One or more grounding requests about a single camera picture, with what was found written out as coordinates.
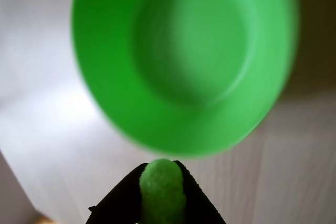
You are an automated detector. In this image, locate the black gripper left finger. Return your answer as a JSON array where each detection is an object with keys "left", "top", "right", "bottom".
[{"left": 86, "top": 163, "right": 148, "bottom": 224}]

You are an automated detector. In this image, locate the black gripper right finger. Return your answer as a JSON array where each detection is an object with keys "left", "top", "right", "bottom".
[{"left": 173, "top": 159, "right": 228, "bottom": 224}]

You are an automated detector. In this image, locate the green pompom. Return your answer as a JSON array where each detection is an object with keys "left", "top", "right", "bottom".
[{"left": 138, "top": 158, "right": 187, "bottom": 224}]

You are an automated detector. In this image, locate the green plastic bowl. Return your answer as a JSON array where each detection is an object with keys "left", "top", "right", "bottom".
[{"left": 70, "top": 0, "right": 300, "bottom": 159}]

